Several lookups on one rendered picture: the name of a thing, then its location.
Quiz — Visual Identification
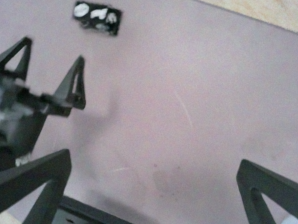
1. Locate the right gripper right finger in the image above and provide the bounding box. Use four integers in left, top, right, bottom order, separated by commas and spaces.
236, 159, 298, 224

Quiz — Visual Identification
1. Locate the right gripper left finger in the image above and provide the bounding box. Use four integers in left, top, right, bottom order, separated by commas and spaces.
0, 148, 72, 224

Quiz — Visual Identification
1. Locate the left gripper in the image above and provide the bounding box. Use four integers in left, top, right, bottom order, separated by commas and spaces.
0, 33, 87, 143

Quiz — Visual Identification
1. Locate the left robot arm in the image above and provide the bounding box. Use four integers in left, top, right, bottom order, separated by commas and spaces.
0, 71, 36, 172

